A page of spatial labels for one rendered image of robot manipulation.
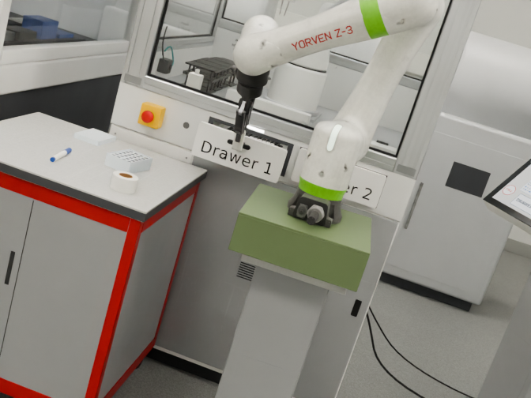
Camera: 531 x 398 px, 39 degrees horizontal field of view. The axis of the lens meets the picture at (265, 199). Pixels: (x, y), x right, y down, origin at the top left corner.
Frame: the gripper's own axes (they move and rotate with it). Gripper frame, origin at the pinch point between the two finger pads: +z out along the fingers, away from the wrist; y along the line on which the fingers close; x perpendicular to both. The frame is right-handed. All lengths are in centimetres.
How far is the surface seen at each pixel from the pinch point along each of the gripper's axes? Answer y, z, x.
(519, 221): -3, -3, 86
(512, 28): -347, 60, 102
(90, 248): 50, 16, -23
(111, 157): 20.4, 6.9, -31.5
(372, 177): -14.3, 6.3, 41.8
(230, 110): -18.3, 1.8, -8.7
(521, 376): 16, 37, 103
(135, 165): 18.8, 7.9, -24.6
